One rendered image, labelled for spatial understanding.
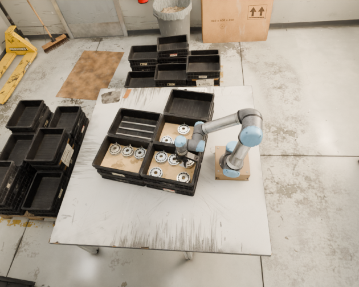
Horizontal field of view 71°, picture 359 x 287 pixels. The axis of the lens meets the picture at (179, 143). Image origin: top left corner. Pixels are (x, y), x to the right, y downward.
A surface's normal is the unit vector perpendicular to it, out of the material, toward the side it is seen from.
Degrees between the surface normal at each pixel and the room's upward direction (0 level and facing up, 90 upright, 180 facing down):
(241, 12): 77
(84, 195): 0
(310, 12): 90
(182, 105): 0
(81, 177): 0
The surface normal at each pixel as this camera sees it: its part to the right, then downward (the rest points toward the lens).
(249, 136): -0.18, 0.73
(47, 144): -0.10, -0.55
